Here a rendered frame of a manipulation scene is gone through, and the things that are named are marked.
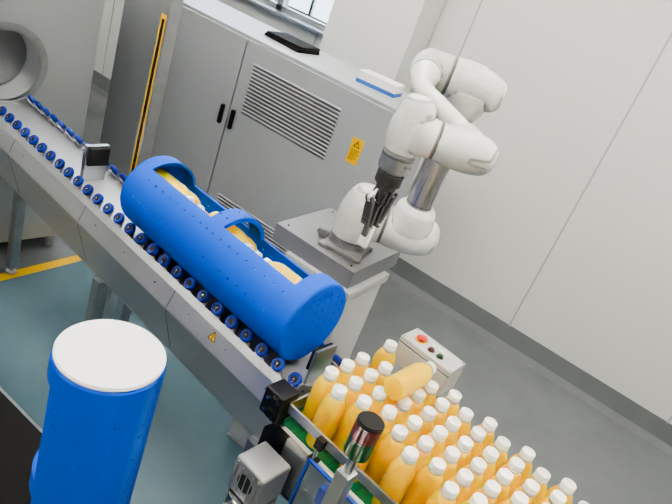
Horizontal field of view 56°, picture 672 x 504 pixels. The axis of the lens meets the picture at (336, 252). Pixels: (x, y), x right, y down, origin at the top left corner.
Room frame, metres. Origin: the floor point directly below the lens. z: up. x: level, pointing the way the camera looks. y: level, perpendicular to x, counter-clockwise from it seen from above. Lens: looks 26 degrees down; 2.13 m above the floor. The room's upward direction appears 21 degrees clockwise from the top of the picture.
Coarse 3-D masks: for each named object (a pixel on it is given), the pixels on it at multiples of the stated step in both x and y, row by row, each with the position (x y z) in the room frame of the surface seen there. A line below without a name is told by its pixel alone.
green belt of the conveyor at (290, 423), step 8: (288, 424) 1.40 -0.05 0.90; (296, 424) 1.41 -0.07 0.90; (296, 432) 1.38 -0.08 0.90; (304, 432) 1.39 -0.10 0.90; (304, 440) 1.36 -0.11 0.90; (320, 456) 1.33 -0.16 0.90; (328, 456) 1.34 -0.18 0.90; (328, 464) 1.31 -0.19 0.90; (336, 464) 1.32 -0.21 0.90; (352, 488) 1.26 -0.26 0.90; (360, 488) 1.27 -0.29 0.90; (360, 496) 1.24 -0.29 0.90; (368, 496) 1.25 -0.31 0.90
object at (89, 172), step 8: (88, 144) 2.30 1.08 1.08; (96, 144) 2.33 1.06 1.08; (104, 144) 2.36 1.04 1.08; (88, 152) 2.28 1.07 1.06; (96, 152) 2.30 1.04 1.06; (104, 152) 2.33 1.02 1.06; (88, 160) 2.28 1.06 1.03; (96, 160) 2.30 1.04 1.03; (104, 160) 2.33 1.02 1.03; (88, 168) 2.30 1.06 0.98; (96, 168) 2.33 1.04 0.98; (104, 168) 2.36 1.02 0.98; (88, 176) 2.30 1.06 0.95; (96, 176) 2.33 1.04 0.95; (104, 176) 2.36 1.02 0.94
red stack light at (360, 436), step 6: (354, 426) 1.09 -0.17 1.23; (360, 426) 1.08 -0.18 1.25; (354, 432) 1.08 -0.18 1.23; (360, 432) 1.07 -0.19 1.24; (366, 432) 1.07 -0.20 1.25; (354, 438) 1.07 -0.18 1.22; (360, 438) 1.07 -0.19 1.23; (366, 438) 1.07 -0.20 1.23; (372, 438) 1.07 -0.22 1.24; (378, 438) 1.08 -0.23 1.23; (360, 444) 1.07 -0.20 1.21; (366, 444) 1.07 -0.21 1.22; (372, 444) 1.07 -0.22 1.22
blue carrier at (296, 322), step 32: (160, 160) 2.07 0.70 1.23; (128, 192) 1.97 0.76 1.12; (160, 192) 1.93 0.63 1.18; (160, 224) 1.86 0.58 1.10; (192, 224) 1.81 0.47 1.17; (224, 224) 1.81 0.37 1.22; (256, 224) 1.92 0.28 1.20; (192, 256) 1.76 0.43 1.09; (224, 256) 1.71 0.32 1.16; (256, 256) 1.70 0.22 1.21; (224, 288) 1.67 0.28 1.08; (256, 288) 1.62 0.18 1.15; (288, 288) 1.60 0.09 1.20; (320, 288) 1.62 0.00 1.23; (256, 320) 1.58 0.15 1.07; (288, 320) 1.53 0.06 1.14; (320, 320) 1.66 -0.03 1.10; (288, 352) 1.58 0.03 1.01
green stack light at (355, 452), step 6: (348, 438) 1.09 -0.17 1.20; (348, 444) 1.08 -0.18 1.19; (354, 444) 1.07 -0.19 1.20; (348, 450) 1.07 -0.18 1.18; (354, 450) 1.07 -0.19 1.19; (360, 450) 1.07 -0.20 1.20; (366, 450) 1.07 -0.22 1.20; (372, 450) 1.08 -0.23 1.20; (348, 456) 1.07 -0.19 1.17; (354, 456) 1.07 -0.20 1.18; (360, 456) 1.07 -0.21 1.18; (366, 456) 1.07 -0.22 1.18; (360, 462) 1.07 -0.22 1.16
